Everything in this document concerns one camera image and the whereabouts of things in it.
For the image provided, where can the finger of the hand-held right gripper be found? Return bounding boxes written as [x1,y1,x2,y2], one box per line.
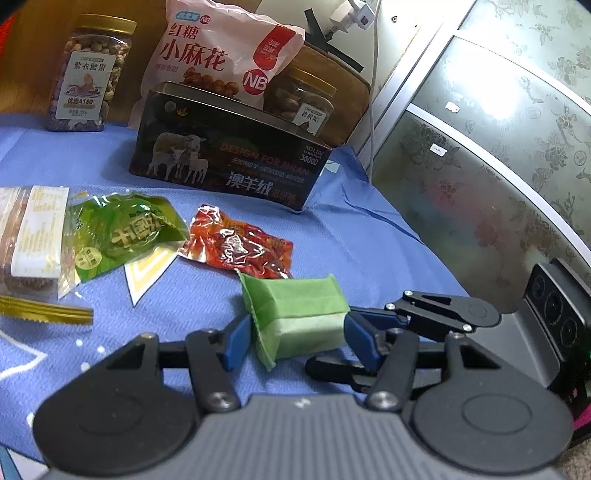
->
[348,290,502,343]
[305,355,384,393]

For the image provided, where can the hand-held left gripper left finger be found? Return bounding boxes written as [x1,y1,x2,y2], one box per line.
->
[104,315,254,413]

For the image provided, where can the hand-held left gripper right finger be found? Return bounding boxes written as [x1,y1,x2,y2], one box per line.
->
[344,314,502,411]

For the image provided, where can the light green snack packet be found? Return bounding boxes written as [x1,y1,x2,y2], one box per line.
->
[236,270,351,372]

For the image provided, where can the red snack packet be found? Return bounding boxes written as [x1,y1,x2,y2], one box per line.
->
[178,204,295,280]

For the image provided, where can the clear green snack packet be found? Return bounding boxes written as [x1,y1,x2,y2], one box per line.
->
[67,193,190,284]

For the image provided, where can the dark tin box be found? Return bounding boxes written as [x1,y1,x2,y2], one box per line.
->
[128,82,345,214]

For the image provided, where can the gold striped snack packet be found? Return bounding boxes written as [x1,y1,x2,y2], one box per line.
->
[0,295,94,325]

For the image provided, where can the brown cake packet white label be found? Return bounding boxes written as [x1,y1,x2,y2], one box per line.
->
[0,185,70,298]

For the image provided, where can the blue printed blanket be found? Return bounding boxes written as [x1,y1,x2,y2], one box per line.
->
[0,111,472,480]

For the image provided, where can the frosted glass sliding door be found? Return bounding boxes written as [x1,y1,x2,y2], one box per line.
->
[355,0,591,315]

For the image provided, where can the brown headboard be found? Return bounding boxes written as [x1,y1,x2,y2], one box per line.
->
[302,39,372,148]

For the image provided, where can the pecan jar with gold lid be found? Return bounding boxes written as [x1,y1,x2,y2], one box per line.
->
[263,65,337,137]

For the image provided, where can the black tape cross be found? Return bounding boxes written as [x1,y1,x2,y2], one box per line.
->
[302,7,365,72]

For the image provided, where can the pink snack bag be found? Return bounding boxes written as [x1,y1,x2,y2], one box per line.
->
[129,0,308,132]

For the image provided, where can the cashew jar with gold lid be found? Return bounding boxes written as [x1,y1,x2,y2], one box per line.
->
[44,14,138,134]

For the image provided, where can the white power adapter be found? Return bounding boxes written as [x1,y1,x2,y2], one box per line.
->
[329,0,376,35]

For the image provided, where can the white cable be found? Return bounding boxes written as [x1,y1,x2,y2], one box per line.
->
[367,0,384,181]

